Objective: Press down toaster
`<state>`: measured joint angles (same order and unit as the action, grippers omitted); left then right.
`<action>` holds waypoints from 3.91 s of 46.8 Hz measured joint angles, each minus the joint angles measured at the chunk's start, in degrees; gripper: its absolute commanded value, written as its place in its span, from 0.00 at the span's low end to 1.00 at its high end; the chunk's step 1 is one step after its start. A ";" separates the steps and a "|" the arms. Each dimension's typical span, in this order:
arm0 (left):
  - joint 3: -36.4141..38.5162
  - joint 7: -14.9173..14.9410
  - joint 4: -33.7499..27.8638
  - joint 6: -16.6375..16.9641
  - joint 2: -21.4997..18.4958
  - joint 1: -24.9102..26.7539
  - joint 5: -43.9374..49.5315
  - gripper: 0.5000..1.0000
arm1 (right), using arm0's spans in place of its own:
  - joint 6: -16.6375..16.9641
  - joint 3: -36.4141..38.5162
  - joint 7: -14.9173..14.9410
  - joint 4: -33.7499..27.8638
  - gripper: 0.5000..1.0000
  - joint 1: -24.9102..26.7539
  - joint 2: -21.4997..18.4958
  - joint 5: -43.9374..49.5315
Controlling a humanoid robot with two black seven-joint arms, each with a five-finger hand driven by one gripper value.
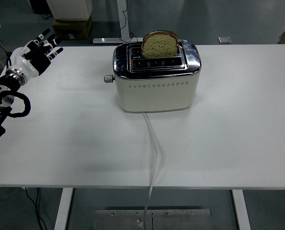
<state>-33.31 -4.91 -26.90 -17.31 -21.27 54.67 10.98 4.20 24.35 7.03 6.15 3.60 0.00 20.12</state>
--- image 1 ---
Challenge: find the white table leg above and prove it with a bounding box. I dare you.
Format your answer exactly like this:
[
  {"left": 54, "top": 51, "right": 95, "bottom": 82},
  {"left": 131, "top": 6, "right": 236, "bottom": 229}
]
[
  {"left": 231, "top": 189, "right": 251, "bottom": 230},
  {"left": 53, "top": 188, "right": 74, "bottom": 230}
]

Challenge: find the black cable on stand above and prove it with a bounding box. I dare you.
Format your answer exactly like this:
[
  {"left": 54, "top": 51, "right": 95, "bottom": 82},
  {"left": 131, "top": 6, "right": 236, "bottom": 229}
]
[{"left": 119, "top": 0, "right": 140, "bottom": 41}]

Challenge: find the black floor cable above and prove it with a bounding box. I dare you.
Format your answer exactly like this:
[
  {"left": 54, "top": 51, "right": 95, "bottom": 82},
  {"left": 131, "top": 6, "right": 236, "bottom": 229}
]
[
  {"left": 24, "top": 187, "right": 48, "bottom": 230},
  {"left": 36, "top": 187, "right": 41, "bottom": 220}
]

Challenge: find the cream and chrome toaster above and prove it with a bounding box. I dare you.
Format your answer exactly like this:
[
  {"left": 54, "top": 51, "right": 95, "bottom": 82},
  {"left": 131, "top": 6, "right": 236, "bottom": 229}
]
[{"left": 112, "top": 38, "right": 202, "bottom": 113}]

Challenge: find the black box on floor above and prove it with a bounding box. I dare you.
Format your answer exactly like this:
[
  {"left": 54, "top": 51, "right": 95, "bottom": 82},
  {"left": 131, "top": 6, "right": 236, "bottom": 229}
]
[{"left": 32, "top": 0, "right": 53, "bottom": 14}]

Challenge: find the brown bread slice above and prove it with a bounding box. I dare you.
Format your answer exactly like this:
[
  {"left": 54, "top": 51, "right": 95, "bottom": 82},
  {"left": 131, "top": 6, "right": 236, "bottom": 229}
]
[{"left": 141, "top": 30, "right": 179, "bottom": 58}]

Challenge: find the white appliance on box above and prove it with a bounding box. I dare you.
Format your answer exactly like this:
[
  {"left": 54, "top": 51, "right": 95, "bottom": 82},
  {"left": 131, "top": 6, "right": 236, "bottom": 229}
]
[{"left": 46, "top": 0, "right": 93, "bottom": 21}]

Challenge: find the white desk stand foot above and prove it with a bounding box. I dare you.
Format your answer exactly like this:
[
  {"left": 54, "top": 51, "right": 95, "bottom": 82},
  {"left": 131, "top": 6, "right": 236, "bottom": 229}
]
[{"left": 93, "top": 0, "right": 144, "bottom": 45}]

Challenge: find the white power cord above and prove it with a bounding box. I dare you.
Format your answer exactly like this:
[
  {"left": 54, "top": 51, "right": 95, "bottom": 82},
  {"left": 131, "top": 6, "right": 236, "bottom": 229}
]
[{"left": 136, "top": 112, "right": 162, "bottom": 228}]

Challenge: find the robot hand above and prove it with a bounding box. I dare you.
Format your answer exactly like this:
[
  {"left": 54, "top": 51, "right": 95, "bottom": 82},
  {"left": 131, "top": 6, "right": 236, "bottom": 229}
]
[{"left": 7, "top": 28, "right": 64, "bottom": 81}]

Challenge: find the brown cardboard box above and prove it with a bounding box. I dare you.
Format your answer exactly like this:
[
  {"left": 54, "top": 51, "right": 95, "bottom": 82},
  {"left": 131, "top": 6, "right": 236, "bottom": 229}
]
[{"left": 52, "top": 16, "right": 93, "bottom": 40}]

